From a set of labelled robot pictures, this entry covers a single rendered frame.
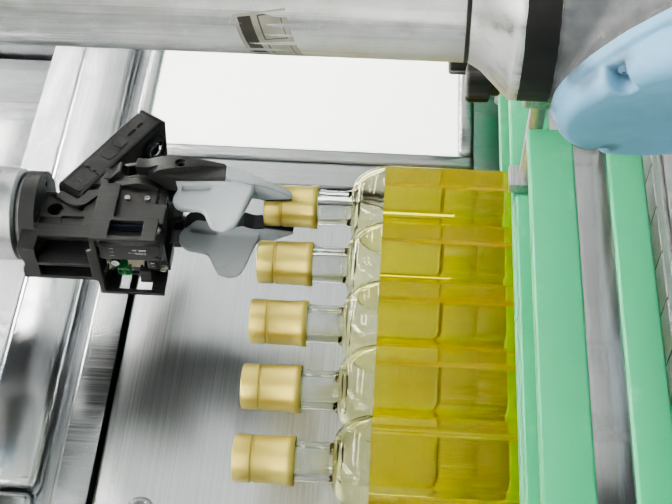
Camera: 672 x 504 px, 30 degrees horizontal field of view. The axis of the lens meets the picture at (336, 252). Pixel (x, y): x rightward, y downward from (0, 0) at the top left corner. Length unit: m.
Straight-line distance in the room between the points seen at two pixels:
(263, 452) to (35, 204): 0.28
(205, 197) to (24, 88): 0.45
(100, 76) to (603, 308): 0.69
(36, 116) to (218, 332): 0.35
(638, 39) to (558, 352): 0.35
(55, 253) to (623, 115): 0.60
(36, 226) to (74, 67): 0.40
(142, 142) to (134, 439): 0.25
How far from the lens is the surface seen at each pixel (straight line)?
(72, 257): 1.01
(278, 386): 0.91
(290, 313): 0.94
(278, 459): 0.88
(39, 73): 1.41
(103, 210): 0.99
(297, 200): 1.01
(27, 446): 1.08
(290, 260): 0.98
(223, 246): 1.04
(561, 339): 0.80
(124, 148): 1.06
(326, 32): 0.52
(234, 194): 1.00
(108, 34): 0.54
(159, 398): 1.08
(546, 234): 0.85
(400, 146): 1.24
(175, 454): 1.05
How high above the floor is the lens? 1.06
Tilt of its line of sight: 2 degrees up
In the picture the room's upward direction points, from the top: 87 degrees counter-clockwise
